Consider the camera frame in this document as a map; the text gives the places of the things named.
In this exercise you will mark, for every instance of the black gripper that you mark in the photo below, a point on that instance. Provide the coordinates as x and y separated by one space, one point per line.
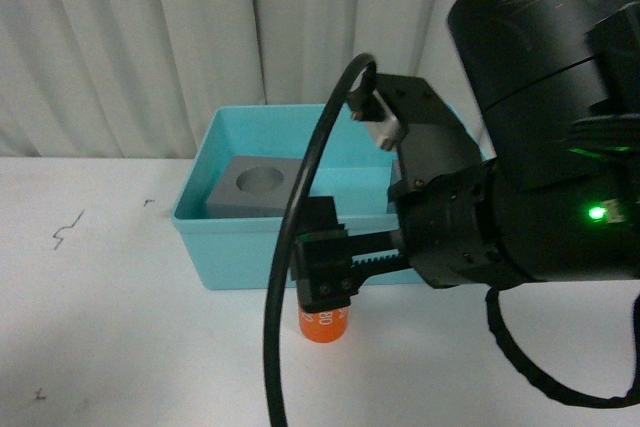
448 235

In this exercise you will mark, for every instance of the orange cylinder part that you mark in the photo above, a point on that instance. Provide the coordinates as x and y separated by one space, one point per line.
323 327

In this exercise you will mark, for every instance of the gray cube with round hole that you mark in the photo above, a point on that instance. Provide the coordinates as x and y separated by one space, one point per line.
253 187

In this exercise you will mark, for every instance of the gray cube with square hole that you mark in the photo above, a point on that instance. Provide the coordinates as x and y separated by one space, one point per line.
395 178

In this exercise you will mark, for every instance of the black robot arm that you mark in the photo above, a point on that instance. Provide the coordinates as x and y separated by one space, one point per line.
557 85

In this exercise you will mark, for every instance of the light blue plastic box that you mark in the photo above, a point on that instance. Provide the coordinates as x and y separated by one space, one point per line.
236 252

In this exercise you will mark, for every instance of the white curtain backdrop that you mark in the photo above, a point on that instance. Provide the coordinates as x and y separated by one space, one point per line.
142 78

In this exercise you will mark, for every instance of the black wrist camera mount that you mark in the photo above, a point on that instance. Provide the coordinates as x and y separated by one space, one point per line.
405 115

